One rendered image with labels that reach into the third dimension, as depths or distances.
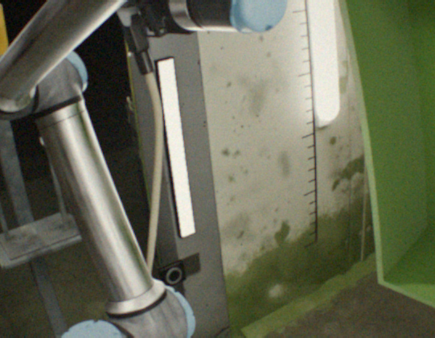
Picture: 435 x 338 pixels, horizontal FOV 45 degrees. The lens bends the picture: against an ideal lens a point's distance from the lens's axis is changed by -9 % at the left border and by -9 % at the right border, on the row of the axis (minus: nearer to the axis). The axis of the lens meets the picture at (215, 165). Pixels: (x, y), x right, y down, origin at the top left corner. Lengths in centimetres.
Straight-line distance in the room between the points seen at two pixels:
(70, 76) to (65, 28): 36
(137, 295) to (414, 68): 114
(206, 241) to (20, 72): 130
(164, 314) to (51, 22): 70
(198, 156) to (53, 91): 91
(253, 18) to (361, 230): 206
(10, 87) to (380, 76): 109
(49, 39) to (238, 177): 134
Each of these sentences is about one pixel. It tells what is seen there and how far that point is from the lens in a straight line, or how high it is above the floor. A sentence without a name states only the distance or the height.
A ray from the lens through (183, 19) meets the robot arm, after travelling 83.
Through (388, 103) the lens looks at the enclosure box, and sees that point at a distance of 173.
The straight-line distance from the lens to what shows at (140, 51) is 103.
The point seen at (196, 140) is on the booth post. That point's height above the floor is 97.
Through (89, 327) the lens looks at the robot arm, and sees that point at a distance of 121.
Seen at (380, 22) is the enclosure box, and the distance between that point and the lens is 165.
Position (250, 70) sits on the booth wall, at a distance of 198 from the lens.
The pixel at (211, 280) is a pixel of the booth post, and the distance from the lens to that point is 217.
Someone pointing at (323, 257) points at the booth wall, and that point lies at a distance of 257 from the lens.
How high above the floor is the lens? 165
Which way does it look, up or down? 24 degrees down
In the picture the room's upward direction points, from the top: 6 degrees counter-clockwise
